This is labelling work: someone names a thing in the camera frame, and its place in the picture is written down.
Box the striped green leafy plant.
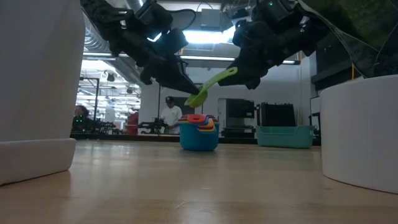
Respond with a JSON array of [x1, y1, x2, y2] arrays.
[[297, 0, 398, 79]]

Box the white round plant pot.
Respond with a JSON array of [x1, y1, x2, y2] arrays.
[[319, 73, 398, 195]]

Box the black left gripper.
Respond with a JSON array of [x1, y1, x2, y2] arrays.
[[108, 2, 200, 96]]

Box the person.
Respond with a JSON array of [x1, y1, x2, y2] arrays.
[[159, 95, 183, 136], [72, 105, 91, 132]]

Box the teal plastic basket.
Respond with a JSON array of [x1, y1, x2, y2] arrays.
[[255, 124, 315, 149]]

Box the blue nested measuring cups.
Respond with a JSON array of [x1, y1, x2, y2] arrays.
[[177, 120, 220, 152]]

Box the white hexagonal plant pot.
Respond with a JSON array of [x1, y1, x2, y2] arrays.
[[0, 0, 87, 187]]

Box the orange measuring cup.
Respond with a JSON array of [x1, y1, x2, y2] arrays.
[[197, 119, 216, 130]]

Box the lime green measuring cup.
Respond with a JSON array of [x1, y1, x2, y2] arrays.
[[183, 66, 239, 109]]

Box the ceiling light strip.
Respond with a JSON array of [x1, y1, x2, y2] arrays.
[[179, 55, 301, 65]]

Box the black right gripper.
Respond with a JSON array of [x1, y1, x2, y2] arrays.
[[217, 20, 300, 91]]

